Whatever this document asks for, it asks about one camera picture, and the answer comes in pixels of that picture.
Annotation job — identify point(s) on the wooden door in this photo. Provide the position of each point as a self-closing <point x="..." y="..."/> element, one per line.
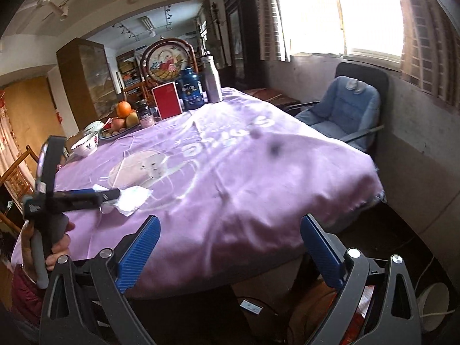
<point x="32" y="111"/>

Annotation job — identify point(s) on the person's left hand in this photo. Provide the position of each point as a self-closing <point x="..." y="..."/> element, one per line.
<point x="63" y="244"/>

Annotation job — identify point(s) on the window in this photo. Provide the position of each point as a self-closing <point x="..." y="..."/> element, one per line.
<point x="323" y="14"/>

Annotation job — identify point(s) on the orange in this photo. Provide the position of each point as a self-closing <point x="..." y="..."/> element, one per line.
<point x="124" y="109"/>

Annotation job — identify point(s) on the fluorescent ceiling lamp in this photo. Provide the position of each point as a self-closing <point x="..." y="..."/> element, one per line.
<point x="147" y="25"/>

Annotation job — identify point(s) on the pale green lidded bowl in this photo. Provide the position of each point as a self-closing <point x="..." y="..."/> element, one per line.
<point x="94" y="127"/>

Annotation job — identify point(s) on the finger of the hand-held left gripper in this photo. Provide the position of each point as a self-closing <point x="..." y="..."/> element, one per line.
<point x="79" y="206"/>
<point x="86" y="194"/>

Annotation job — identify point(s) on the white floral bowl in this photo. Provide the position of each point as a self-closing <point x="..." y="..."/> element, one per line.
<point x="86" y="147"/>

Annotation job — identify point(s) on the brown cloth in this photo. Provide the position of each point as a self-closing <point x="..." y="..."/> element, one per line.
<point x="309" y="312"/>

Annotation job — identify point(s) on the floral curtain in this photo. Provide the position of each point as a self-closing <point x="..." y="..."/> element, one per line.
<point x="7" y="133"/>

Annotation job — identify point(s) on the dark tall cabinet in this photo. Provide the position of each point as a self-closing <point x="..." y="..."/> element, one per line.
<point x="244" y="25"/>

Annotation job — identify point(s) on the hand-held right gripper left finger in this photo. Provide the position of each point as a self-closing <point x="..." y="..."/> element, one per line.
<point x="142" y="251"/>

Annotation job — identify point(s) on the white wrapper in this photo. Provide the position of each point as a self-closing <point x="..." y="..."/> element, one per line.
<point x="133" y="199"/>

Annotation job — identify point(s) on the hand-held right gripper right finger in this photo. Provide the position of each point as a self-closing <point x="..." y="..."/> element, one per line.
<point x="320" y="251"/>

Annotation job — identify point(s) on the silver bottle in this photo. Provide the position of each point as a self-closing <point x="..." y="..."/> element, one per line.
<point x="212" y="82"/>

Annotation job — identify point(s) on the blue cushioned office chair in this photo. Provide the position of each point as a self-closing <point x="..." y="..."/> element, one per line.
<point x="377" y="79"/>

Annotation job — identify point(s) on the brick pattern curtain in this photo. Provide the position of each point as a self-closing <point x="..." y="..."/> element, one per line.
<point x="273" y="18"/>
<point x="427" y="43"/>

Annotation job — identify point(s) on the red box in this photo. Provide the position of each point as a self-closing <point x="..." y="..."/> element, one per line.
<point x="166" y="100"/>

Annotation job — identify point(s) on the blue supplement bottle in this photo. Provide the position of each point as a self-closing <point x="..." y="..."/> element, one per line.
<point x="191" y="91"/>

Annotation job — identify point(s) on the round decorative screen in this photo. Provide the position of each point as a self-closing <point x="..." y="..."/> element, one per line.
<point x="167" y="61"/>

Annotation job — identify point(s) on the yellow pear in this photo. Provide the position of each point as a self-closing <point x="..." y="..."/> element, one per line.
<point x="132" y="119"/>

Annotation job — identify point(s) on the dark lidded glass jar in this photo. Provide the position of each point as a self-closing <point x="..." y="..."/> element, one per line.
<point x="145" y="115"/>

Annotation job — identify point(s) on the low wooden stool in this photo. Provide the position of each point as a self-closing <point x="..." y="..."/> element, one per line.
<point x="269" y="95"/>

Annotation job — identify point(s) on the fruit plate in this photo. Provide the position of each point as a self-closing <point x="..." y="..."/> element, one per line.
<point x="118" y="133"/>

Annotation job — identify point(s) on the white bucket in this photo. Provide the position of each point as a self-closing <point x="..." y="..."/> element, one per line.
<point x="433" y="305"/>

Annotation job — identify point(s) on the red apple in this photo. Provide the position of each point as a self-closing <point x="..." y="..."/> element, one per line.
<point x="118" y="124"/>

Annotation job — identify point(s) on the carved wooden chair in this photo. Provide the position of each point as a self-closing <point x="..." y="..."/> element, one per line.
<point x="16" y="183"/>

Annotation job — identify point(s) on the wooden glass cabinet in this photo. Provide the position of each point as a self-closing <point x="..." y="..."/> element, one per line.
<point x="86" y="79"/>

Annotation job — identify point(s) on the blue chair cushion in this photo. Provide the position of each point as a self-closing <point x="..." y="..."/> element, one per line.
<point x="345" y="107"/>

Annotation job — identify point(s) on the red plastic mesh basket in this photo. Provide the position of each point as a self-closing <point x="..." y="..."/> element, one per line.
<point x="354" y="327"/>

